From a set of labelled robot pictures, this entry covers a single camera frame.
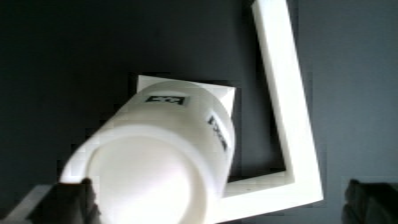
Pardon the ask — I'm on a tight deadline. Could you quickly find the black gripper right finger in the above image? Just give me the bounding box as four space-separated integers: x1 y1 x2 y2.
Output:
340 179 398 224

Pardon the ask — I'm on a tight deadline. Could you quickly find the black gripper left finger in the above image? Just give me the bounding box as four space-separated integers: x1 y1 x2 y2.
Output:
0 177 102 224

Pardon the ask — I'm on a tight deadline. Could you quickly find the white conical lamp shade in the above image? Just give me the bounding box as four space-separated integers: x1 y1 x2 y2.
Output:
60 81 234 224

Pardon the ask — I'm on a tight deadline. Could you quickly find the white lamp base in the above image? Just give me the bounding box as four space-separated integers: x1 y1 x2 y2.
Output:
136 75 236 113

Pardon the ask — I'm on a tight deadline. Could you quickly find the white U-shaped table fence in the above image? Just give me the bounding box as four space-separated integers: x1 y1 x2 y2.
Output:
213 0 323 223

